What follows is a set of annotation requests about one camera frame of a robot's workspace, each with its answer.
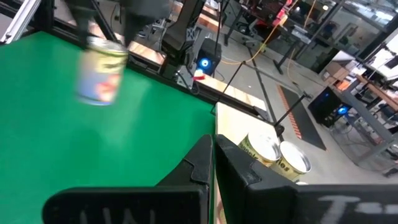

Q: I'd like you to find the green table mat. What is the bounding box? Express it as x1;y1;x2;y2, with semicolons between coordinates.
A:
0;30;217;224

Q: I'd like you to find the cardboard box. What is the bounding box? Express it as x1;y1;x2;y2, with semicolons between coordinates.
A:
322;60;352;82

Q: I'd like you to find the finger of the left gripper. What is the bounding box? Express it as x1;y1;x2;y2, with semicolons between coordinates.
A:
76;12;94;49
123;15;141;46

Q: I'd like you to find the pineapple can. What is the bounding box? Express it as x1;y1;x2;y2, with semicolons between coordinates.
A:
238;132;282;167
270;140;313;183

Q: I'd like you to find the black hazard-striped floor mat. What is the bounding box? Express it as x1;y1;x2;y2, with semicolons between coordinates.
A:
276;84;327;152

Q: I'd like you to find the computer tower with blue light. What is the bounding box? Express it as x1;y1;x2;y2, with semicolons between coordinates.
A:
307;86;354;128
195;37;223;77

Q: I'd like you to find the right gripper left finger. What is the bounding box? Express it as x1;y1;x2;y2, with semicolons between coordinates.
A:
42;133;215;224

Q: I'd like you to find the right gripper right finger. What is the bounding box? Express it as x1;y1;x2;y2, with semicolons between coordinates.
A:
215;133;398;224

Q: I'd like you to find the wooden shelf with black posts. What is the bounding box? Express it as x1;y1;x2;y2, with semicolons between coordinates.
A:
210;60;313;224

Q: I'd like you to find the blue label can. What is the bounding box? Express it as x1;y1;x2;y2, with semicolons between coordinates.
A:
74;35;129;107

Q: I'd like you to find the silver aluminium extrusion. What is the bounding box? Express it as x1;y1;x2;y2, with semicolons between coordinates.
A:
0;0;43;45

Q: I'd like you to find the grey metal workbench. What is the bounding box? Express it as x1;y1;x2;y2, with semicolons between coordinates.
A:
331;74;398;178

